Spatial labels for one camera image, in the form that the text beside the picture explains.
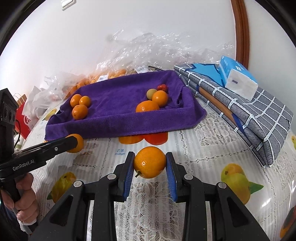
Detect orange tangerine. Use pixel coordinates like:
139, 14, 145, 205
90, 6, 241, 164
70, 94, 82, 108
68, 133, 84, 153
152, 90, 168, 108
79, 96, 91, 108
72, 104, 88, 120
133, 146, 167, 179

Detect large orange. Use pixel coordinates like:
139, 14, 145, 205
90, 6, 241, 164
135, 100, 159, 113

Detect pale yellow-green round fruit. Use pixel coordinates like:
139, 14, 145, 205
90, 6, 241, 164
146, 88, 157, 100

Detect small red fruit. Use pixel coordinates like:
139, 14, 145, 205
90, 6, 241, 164
157, 84, 168, 92

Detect person's left hand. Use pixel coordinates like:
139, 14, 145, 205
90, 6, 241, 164
1, 173, 39, 223

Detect red paper shopping bag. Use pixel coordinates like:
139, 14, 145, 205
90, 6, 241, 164
14, 93, 33, 139

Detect grey white plastic bag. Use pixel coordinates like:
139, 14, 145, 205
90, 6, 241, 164
22, 86, 62, 120

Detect clear bag of oranges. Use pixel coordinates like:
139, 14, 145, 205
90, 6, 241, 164
45, 65, 152, 101

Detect purple towel-lined tray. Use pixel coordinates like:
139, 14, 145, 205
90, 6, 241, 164
45, 70, 207, 141

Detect fruit-print plastic tablecloth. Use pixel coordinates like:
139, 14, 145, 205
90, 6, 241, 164
25, 108, 295, 240

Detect grey checked folded blanket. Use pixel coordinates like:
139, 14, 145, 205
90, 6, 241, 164
174, 64, 293, 166

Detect crumpled clear plastic wrap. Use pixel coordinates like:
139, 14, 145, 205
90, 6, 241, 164
95, 28, 235, 75

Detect blue white tissue pack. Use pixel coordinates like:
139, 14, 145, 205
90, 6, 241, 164
218, 56, 258, 101

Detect white wall light switch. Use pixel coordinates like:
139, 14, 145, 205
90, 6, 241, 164
61, 0, 76, 11

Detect brown wooden door frame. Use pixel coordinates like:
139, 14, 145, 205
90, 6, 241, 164
231, 0, 250, 69

